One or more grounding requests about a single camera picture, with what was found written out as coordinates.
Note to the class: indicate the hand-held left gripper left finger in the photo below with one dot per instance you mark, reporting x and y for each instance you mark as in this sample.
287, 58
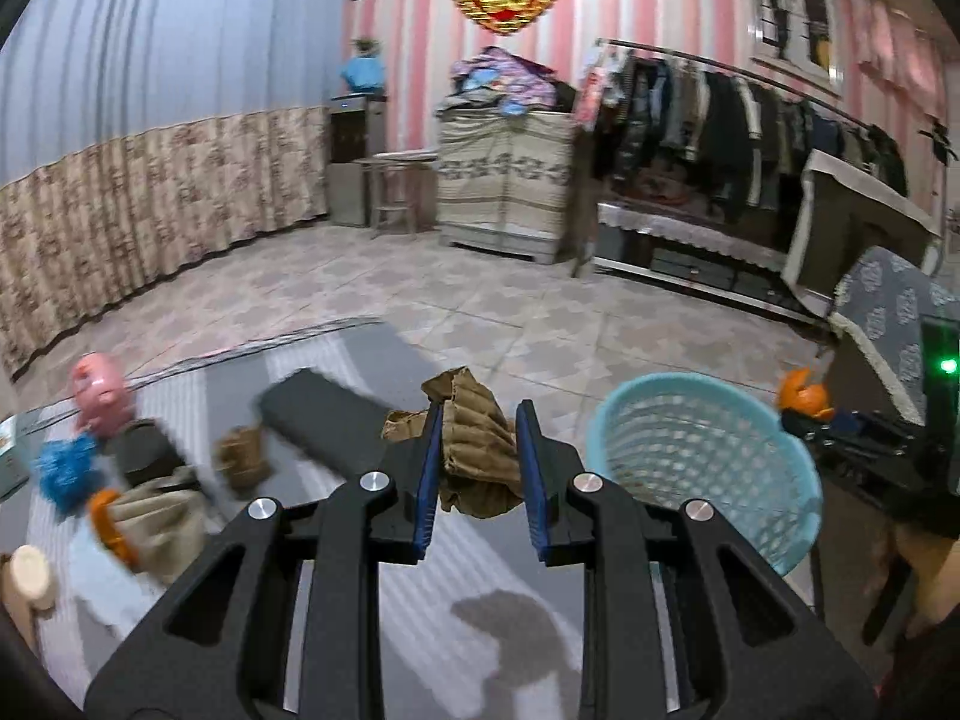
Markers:
426, 480

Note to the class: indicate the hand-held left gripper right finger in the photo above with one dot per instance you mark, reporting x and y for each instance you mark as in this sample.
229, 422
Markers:
529, 480

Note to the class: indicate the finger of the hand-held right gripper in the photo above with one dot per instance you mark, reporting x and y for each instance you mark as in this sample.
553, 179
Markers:
847, 435

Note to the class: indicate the orange peel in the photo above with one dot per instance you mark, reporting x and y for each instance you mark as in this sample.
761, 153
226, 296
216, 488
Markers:
801, 390
105, 521

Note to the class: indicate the light blue plastic basket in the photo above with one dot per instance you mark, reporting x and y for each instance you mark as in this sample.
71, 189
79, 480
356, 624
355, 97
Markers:
622, 420

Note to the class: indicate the white wrapper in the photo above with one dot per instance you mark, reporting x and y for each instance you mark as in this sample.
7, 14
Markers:
105, 592

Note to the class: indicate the person's right forearm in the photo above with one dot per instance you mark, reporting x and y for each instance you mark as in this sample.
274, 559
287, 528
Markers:
930, 562

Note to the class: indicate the flat black case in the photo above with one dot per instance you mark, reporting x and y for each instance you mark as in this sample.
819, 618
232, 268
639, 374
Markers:
322, 412

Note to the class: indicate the chair with grey patterned cloth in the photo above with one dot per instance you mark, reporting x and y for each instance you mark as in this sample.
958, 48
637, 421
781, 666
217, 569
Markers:
885, 307

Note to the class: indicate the person's dark clothing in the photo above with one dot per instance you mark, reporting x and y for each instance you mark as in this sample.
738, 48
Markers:
930, 675

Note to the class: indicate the table with cream cloth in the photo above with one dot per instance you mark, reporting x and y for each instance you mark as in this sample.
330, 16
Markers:
847, 187

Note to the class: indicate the low bench with lace cloth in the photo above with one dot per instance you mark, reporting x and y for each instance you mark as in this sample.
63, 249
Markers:
675, 229

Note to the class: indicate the black cylinder speaker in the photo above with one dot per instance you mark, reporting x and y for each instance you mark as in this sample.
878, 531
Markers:
142, 454

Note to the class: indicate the cabinet with patterned cloth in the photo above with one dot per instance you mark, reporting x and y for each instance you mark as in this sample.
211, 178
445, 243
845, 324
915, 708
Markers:
502, 180

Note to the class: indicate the small round table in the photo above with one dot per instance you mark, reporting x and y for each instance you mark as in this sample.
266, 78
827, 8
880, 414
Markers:
394, 161

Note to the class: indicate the grey water dispenser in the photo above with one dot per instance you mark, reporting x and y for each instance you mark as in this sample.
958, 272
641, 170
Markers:
351, 157

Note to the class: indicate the row of hanging clothes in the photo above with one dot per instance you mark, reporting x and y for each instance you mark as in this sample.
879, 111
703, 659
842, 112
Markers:
720, 120

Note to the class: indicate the pink piggy bank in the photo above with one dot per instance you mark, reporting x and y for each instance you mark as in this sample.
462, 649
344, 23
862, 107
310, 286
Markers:
97, 390

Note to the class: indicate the blue fuzzy ball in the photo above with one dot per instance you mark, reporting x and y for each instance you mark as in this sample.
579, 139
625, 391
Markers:
66, 469

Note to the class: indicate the pink hanging bag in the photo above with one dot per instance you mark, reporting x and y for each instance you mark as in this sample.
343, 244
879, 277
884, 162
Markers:
592, 90

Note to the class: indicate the pile of colourful clothes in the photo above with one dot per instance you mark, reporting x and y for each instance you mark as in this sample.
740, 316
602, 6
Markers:
502, 82

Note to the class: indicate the pink window valance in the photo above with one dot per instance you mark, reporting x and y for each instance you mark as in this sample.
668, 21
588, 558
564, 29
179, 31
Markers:
900, 37

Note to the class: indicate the beige round object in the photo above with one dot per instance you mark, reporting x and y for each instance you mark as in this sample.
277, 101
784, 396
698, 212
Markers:
30, 577

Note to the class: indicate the blue wrapped plant pot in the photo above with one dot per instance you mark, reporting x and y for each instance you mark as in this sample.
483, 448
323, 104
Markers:
364, 71

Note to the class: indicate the metal clothes rack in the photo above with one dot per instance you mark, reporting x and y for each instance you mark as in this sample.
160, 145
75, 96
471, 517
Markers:
675, 51

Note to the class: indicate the blue and floral curtain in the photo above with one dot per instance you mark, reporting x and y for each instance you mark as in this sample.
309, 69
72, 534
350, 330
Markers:
150, 127

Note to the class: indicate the wall poster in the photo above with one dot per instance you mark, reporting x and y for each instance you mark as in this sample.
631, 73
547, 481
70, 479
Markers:
795, 15

